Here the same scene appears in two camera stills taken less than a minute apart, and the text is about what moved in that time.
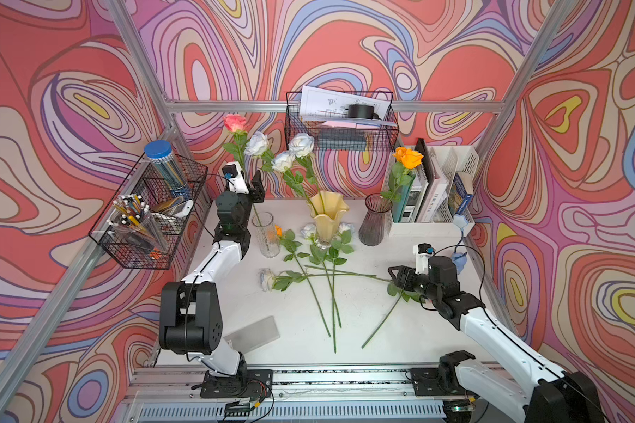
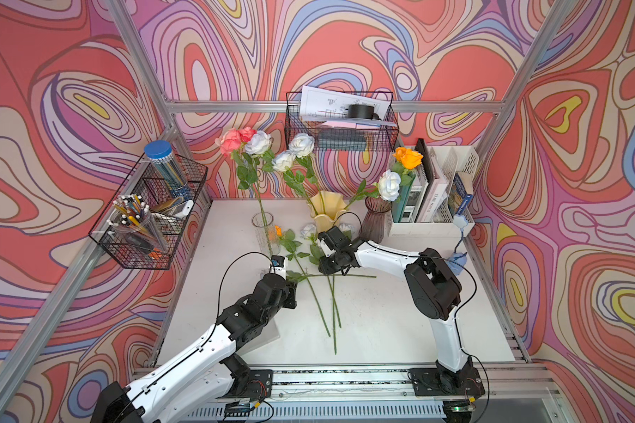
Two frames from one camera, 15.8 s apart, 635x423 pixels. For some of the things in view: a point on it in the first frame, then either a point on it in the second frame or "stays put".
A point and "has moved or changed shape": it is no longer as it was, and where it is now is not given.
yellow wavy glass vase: x=326 y=208 stays put
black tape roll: x=362 y=111 stays put
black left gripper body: x=256 y=196 -> x=286 y=298
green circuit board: x=237 y=409 stays put
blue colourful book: x=461 y=193 stays put
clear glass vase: x=266 y=233 stays put
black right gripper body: x=414 y=282 -> x=332 y=263
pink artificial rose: x=235 y=123 has moved or changed shape
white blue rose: x=283 y=162 stays put
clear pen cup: x=131 y=218 stays put
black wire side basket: x=142 y=226 stays put
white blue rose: x=257 y=144 -> x=283 y=161
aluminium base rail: x=172 y=394 stays put
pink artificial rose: x=395 y=290 -> x=229 y=141
